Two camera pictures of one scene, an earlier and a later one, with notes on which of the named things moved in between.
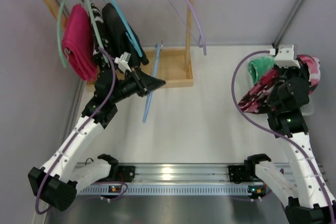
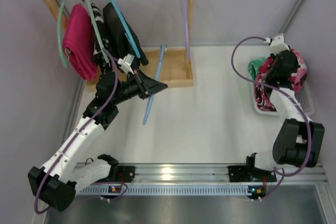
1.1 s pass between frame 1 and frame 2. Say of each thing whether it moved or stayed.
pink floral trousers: moved
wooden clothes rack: stayed
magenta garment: stayed
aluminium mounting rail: stayed
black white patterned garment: stayed
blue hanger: moved
